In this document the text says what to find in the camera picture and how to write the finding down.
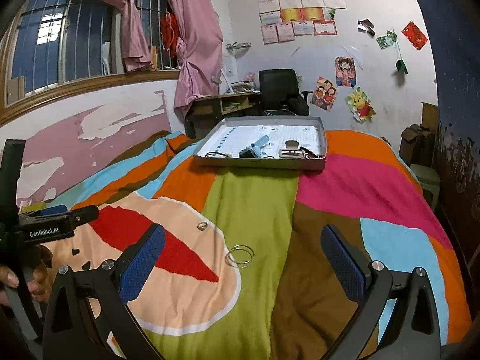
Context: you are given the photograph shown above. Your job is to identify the silver bangle rings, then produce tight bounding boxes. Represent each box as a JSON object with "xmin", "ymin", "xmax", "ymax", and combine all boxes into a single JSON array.
[{"xmin": 224, "ymin": 244, "xmax": 256, "ymax": 270}]

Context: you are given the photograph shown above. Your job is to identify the silver hair claw clip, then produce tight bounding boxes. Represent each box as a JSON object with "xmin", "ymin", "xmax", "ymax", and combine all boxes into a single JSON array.
[{"xmin": 278, "ymin": 140, "xmax": 304, "ymax": 159}]

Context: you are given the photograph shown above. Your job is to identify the person's left hand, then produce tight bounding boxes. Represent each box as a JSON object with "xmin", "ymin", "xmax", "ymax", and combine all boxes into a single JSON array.
[{"xmin": 0, "ymin": 244, "xmax": 54, "ymax": 307}]

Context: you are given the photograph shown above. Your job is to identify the green stool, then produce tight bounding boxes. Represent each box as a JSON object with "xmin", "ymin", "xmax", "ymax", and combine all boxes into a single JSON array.
[{"xmin": 410, "ymin": 164, "xmax": 440, "ymax": 211}]

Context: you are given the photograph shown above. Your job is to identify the wooden desk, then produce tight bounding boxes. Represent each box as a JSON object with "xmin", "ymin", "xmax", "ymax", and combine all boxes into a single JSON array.
[{"xmin": 184, "ymin": 91, "xmax": 260, "ymax": 138}]

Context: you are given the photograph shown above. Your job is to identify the colourful patchwork bedspread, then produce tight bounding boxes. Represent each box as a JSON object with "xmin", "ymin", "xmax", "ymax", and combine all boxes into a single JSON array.
[{"xmin": 22, "ymin": 129, "xmax": 473, "ymax": 360}]

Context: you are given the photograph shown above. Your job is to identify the brown bag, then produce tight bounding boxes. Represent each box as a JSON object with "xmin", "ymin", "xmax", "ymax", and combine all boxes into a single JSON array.
[{"xmin": 399, "ymin": 124, "xmax": 435, "ymax": 167}]

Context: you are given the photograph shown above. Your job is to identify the window with metal bars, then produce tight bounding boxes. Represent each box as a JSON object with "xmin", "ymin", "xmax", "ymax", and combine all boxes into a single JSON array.
[{"xmin": 1, "ymin": 0, "xmax": 179, "ymax": 125}]

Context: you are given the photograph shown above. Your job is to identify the pink curtain right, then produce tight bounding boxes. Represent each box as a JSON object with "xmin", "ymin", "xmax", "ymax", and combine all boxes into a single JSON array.
[{"xmin": 168, "ymin": 0, "xmax": 223, "ymax": 114}]

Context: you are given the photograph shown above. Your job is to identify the pink curtain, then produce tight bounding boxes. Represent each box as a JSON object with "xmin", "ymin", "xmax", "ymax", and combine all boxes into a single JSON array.
[
  {"xmin": 78, "ymin": 0, "xmax": 154, "ymax": 73},
  {"xmin": 168, "ymin": 0, "xmax": 223, "ymax": 114}
]

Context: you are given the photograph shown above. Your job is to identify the grey tray with paper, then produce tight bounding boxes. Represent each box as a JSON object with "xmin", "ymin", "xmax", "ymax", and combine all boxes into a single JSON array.
[{"xmin": 193, "ymin": 115, "xmax": 327, "ymax": 171}]

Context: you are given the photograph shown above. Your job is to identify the Winnie the Pooh poster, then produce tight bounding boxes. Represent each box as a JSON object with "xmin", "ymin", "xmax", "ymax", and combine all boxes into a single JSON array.
[{"xmin": 345, "ymin": 87, "xmax": 376, "ymax": 124}]

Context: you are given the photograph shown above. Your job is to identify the black office chair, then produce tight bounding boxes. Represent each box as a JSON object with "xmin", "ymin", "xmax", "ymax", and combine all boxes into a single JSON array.
[{"xmin": 259, "ymin": 68, "xmax": 311, "ymax": 116}]

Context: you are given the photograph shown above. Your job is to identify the pink curtain left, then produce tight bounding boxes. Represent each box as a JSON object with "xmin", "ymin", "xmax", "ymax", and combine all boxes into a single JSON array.
[{"xmin": 78, "ymin": 0, "xmax": 154, "ymax": 73}]

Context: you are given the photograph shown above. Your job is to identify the cartoon family poster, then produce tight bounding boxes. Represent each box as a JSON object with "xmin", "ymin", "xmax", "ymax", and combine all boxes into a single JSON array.
[{"xmin": 311, "ymin": 76, "xmax": 337, "ymax": 111}]

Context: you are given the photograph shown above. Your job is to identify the anime character poster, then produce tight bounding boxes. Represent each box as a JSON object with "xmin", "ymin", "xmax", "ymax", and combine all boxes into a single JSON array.
[{"xmin": 335, "ymin": 57, "xmax": 356, "ymax": 88}]

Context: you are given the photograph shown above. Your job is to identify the dark blue hanging cloth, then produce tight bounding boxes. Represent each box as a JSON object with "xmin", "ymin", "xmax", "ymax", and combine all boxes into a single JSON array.
[{"xmin": 409, "ymin": 0, "xmax": 480, "ymax": 255}]

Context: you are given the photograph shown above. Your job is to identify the green wall hook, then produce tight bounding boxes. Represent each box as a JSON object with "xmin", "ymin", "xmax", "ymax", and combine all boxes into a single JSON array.
[{"xmin": 395, "ymin": 58, "xmax": 408, "ymax": 75}]

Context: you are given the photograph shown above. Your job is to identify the certificates on wall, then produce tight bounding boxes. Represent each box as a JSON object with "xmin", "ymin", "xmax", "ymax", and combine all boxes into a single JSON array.
[{"xmin": 257, "ymin": 0, "xmax": 347, "ymax": 45}]

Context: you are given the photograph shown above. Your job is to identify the red paper on wall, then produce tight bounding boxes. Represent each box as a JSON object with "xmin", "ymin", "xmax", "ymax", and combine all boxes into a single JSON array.
[{"xmin": 402, "ymin": 21, "xmax": 428, "ymax": 51}]

